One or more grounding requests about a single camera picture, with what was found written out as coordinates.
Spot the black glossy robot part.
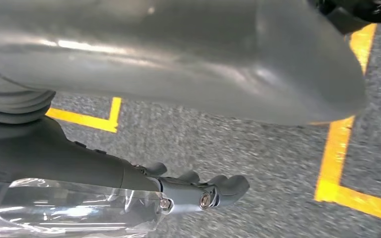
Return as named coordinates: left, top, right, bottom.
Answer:
left=309, top=0, right=381, bottom=36

